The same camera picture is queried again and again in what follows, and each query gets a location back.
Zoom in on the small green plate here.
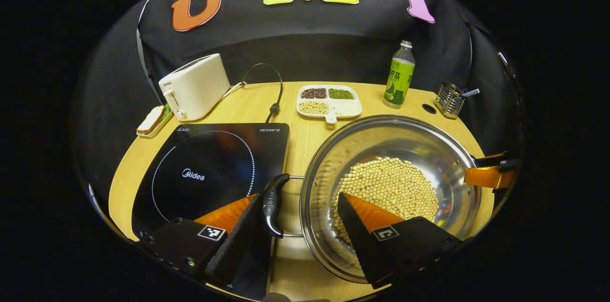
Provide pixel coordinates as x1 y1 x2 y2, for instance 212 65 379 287
136 104 173 139

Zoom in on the stainless steel pot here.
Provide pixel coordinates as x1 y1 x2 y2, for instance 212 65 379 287
261 115 482 284

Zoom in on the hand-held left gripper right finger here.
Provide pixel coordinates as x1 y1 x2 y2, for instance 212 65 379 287
337 191 463 289

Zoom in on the pile of soybeans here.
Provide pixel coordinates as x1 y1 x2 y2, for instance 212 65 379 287
330 157 440 255

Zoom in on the white toaster cable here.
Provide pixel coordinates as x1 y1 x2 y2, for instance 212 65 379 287
222 81 248 100

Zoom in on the black power cable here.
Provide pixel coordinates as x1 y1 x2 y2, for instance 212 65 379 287
242 62 284 124

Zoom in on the white toaster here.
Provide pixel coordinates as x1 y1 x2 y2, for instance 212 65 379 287
159 53 231 122

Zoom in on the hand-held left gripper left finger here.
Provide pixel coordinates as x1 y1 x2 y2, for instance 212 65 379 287
136 192 272 289

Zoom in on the bread slice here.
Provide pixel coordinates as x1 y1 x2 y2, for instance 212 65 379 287
137 106 165 134

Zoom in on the black induction cooktop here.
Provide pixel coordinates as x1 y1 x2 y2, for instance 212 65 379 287
131 122 290 302

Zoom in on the wire utensil holder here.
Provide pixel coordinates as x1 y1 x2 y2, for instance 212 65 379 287
434 81 466 119

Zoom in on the white divided dish with beans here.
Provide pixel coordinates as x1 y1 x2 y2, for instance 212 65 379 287
296 84 363 124

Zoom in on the green label drink bottle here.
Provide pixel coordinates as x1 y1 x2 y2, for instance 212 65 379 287
383 40 416 110

